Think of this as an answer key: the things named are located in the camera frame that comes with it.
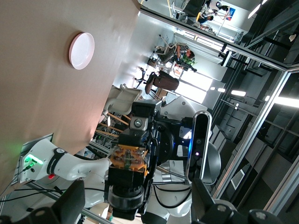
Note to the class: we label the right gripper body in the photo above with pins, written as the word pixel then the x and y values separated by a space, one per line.
pixel 177 106

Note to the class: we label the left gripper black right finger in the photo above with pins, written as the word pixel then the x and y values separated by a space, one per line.
pixel 203 205

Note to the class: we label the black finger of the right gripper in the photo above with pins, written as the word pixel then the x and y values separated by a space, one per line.
pixel 153 149
pixel 142 109

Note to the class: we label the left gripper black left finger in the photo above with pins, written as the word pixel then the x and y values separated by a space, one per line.
pixel 70 203

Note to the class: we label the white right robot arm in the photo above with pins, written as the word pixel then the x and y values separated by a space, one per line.
pixel 70 165

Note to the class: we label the white plastic chair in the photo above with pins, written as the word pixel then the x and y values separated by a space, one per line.
pixel 123 99

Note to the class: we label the chair with brown jacket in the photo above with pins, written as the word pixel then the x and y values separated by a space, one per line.
pixel 163 81

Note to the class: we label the white vent grille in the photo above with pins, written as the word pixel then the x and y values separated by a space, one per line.
pixel 238 178

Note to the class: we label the person in striped shirt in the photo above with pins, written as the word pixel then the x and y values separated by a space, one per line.
pixel 185 54

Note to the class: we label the white ceiling light panel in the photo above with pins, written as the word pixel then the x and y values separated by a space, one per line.
pixel 288 102
pixel 238 93

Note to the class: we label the white round bowl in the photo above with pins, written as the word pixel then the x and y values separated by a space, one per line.
pixel 81 51

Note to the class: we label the person in blue shirt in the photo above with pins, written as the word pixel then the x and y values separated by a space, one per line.
pixel 205 19

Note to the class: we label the wooden frame legs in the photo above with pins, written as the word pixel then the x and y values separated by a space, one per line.
pixel 114 121

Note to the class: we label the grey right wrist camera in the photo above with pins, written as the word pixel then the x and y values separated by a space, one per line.
pixel 201 144

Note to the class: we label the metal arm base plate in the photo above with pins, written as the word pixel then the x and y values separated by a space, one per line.
pixel 44 138

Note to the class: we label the aluminium partition post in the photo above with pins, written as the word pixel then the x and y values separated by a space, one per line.
pixel 257 137

